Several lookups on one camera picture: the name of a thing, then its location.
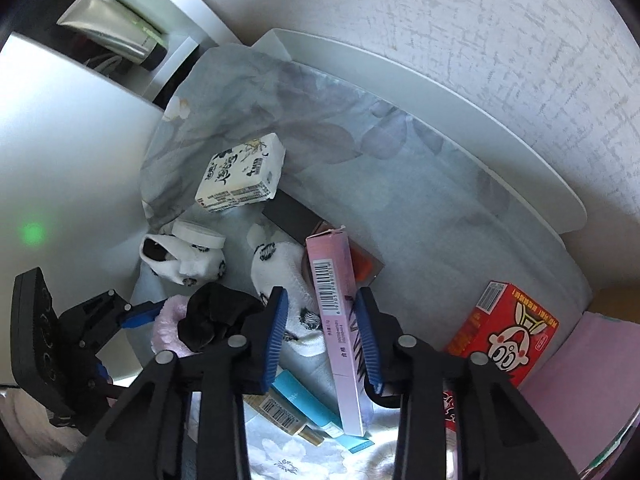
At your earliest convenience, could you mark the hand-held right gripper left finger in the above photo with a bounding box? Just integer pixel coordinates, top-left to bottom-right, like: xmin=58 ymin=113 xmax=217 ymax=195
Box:
xmin=60 ymin=286 xmax=291 ymax=480

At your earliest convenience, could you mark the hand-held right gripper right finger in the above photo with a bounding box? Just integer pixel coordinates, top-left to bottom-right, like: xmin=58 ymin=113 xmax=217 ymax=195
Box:
xmin=352 ymin=287 xmax=581 ymax=480

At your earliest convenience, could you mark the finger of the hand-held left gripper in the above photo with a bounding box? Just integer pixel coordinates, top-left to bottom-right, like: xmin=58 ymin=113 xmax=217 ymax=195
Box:
xmin=59 ymin=290 xmax=170 ymax=343
xmin=75 ymin=347 xmax=132 ymax=433

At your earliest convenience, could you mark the pink fluffy scrunchie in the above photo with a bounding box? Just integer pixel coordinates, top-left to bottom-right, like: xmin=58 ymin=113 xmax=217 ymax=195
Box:
xmin=151 ymin=295 xmax=201 ymax=358

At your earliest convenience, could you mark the long pink cosmetic box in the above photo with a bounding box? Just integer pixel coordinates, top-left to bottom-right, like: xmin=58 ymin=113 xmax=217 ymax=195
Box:
xmin=305 ymin=225 xmax=367 ymax=437

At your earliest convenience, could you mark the white sock with black print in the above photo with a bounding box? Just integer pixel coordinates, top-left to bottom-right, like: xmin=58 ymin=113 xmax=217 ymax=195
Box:
xmin=247 ymin=224 xmax=328 ymax=358
xmin=139 ymin=232 xmax=227 ymax=287

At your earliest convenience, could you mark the black cloth scrunchie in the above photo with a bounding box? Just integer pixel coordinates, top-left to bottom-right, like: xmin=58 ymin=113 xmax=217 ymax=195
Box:
xmin=177 ymin=282 xmax=266 ymax=353

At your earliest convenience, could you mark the cardboard box with pink paper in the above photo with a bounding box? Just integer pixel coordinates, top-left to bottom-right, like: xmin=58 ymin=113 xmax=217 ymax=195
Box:
xmin=515 ymin=287 xmax=640 ymax=466

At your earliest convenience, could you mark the light blue tube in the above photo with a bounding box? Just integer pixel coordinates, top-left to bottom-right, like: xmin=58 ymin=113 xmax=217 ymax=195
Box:
xmin=272 ymin=370 xmax=376 ymax=453

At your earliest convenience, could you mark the gold tube with barcode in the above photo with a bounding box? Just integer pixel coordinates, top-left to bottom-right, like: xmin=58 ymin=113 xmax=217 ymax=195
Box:
xmin=242 ymin=391 xmax=326 ymax=447

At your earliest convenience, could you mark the orange and black box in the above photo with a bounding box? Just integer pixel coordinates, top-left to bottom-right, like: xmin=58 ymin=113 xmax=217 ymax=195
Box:
xmin=307 ymin=221 xmax=386 ymax=283

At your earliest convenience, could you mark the red snack packet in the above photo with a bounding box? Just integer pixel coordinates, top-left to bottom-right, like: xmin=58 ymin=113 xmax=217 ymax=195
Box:
xmin=441 ymin=380 xmax=463 ymax=443

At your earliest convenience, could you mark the dark flat box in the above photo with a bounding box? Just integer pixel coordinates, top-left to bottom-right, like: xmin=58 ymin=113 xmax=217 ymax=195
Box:
xmin=261 ymin=192 xmax=328 ymax=248

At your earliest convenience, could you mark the red snack box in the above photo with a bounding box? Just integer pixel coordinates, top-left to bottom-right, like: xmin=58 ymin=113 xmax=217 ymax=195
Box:
xmin=442 ymin=281 xmax=561 ymax=391

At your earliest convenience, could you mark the pale blue floral bedsheet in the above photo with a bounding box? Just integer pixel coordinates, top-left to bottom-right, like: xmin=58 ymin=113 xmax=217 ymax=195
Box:
xmin=132 ymin=44 xmax=593 ymax=480

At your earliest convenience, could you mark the white cabinet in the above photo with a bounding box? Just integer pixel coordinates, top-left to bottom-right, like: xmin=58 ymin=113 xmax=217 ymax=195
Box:
xmin=0 ymin=0 xmax=241 ymax=386

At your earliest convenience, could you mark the white tissue pack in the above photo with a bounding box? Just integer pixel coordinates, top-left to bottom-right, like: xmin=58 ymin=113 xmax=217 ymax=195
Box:
xmin=194 ymin=132 xmax=287 ymax=214

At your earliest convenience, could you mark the silver cosmetic tube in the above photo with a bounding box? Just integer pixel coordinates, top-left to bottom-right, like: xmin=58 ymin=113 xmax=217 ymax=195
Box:
xmin=56 ymin=0 xmax=168 ymax=72
xmin=92 ymin=0 xmax=166 ymax=43

